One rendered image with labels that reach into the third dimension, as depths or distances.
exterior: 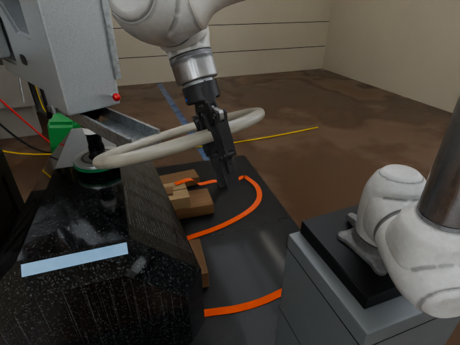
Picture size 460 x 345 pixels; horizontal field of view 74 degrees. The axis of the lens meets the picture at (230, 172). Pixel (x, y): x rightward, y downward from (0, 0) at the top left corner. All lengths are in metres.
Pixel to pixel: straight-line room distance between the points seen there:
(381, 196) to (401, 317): 0.32
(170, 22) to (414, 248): 0.62
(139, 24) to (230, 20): 6.23
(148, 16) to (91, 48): 0.89
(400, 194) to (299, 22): 6.65
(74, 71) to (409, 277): 1.22
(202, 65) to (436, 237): 0.56
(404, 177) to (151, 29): 0.68
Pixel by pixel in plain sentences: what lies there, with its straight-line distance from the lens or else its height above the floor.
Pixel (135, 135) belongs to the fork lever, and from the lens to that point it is 1.20.
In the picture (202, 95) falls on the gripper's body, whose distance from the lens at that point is 0.64.
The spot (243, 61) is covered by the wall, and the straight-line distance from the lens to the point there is 6.89.
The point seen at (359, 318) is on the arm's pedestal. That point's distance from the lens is 0.95.
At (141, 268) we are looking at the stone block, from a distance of 1.13.
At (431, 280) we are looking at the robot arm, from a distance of 0.74.
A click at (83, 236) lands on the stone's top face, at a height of 0.82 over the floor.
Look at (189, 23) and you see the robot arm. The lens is 0.51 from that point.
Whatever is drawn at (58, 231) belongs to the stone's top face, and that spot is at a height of 0.82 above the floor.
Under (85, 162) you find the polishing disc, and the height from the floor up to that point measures 0.88.
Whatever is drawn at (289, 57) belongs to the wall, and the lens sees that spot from 7.37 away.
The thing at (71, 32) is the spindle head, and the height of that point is 1.41.
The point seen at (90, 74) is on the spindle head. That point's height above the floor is 1.26.
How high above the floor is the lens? 1.53
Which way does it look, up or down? 30 degrees down
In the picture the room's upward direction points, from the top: straight up
